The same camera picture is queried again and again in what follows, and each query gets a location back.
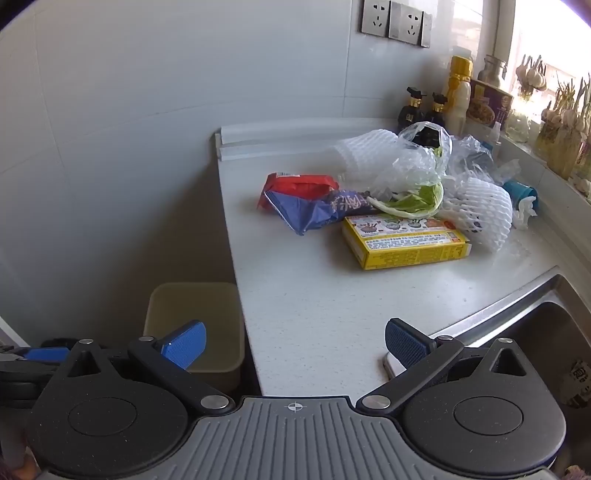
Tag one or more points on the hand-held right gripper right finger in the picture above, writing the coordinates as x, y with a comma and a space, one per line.
404, 344

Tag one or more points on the green cabbage leaf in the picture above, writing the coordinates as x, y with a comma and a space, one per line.
415, 201

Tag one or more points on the metal canister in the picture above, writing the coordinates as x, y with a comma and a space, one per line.
491, 71

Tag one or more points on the beige plastic trash bin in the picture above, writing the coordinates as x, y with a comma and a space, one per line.
194, 304

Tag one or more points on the red snack packet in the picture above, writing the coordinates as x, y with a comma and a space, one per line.
300, 184

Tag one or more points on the blue plastic cup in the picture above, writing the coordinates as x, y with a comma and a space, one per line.
519, 189

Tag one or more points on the crumpled clear plastic wrap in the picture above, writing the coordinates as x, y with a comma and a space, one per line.
468, 154

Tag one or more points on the small dropper bottle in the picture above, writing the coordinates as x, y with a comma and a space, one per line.
496, 141

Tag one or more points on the clear plastic jar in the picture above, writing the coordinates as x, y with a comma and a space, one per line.
518, 125

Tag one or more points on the hanging garlic bunch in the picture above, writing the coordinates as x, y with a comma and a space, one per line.
531, 74

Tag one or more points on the yellow cardboard box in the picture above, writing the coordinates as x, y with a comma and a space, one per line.
406, 249

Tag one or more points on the white foam wrap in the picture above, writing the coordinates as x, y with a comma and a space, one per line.
364, 152

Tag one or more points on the blue purple snack packet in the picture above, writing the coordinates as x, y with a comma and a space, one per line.
304, 212

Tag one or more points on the dark sauce bottle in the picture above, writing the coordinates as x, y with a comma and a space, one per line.
436, 110
411, 113

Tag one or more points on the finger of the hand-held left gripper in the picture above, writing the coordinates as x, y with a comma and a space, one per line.
46, 354

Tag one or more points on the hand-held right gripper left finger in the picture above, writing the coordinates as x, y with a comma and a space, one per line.
184, 344

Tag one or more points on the sprouting garlic row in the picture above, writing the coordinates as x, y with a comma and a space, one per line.
565, 134

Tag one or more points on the white bottle yellow cap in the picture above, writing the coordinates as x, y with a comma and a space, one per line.
458, 92

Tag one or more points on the white foam fruit net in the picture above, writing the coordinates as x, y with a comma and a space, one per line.
485, 207

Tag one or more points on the white wall socket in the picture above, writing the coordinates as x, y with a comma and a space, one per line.
405, 23
376, 17

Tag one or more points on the purple food box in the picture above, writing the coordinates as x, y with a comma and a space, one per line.
489, 104

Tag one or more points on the white tissue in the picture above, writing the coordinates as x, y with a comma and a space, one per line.
526, 214

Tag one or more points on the white printed packet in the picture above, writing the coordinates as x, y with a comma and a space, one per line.
577, 383

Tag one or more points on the steel kitchen sink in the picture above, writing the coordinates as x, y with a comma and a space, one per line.
545, 323

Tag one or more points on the clear plastic bag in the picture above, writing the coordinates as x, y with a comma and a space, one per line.
415, 161

